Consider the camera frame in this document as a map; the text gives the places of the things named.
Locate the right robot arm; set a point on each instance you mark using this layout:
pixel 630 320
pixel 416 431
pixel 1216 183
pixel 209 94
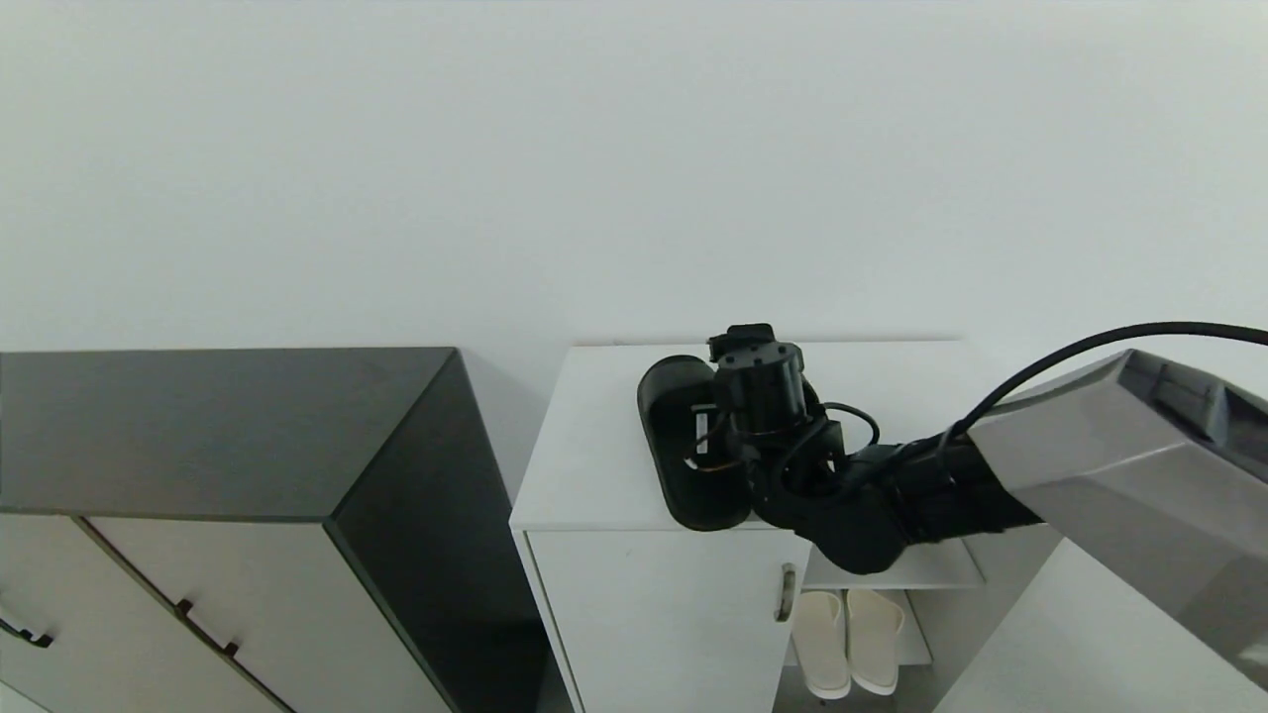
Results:
pixel 1109 465

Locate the white shoe cabinet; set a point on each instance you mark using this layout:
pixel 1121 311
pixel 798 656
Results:
pixel 594 446

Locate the black cabinet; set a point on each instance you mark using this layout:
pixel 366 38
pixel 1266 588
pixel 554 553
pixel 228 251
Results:
pixel 228 426

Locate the black slipper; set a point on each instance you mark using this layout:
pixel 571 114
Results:
pixel 669 436

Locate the beige cabinet door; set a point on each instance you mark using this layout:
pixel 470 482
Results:
pixel 89 634
pixel 297 614

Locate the white slipper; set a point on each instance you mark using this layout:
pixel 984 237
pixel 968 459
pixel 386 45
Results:
pixel 876 639
pixel 820 644

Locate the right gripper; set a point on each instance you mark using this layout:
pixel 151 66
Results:
pixel 761 391

